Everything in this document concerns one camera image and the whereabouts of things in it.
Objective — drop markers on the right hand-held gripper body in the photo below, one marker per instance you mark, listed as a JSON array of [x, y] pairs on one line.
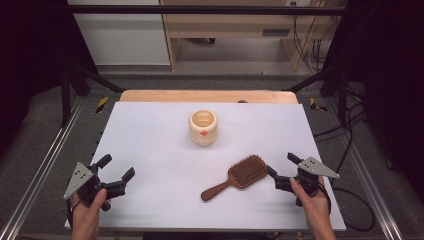
[[311, 166]]

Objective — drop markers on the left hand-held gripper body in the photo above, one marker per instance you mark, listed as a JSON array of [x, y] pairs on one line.
[[83, 181]]

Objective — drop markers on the brown wooden hairbrush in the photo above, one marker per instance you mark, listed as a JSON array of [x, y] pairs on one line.
[[248, 171]]

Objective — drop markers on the cream ceramic cup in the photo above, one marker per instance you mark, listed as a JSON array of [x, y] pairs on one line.
[[203, 137]]

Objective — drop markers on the person's left hand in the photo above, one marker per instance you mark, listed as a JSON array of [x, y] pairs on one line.
[[88, 211]]

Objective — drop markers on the person's right hand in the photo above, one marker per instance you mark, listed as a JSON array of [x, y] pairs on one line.
[[316, 206]]

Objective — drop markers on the yellow black tape strip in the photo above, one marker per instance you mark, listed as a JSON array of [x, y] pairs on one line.
[[102, 104], [315, 104]]

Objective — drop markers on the white cabinet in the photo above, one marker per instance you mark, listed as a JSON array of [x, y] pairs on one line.
[[123, 40]]

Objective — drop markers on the black caster wheel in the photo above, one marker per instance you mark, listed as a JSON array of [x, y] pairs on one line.
[[212, 40]]

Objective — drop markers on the light wooden desk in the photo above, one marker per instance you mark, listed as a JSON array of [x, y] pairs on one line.
[[226, 28]]

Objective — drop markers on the aluminium floor rail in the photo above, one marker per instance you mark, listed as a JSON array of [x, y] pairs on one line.
[[370, 186], [36, 173]]

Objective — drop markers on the black frame strut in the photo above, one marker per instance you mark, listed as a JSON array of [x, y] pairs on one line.
[[342, 96], [65, 100]]

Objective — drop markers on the black frame crossbar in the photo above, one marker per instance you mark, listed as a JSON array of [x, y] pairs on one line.
[[200, 9]]

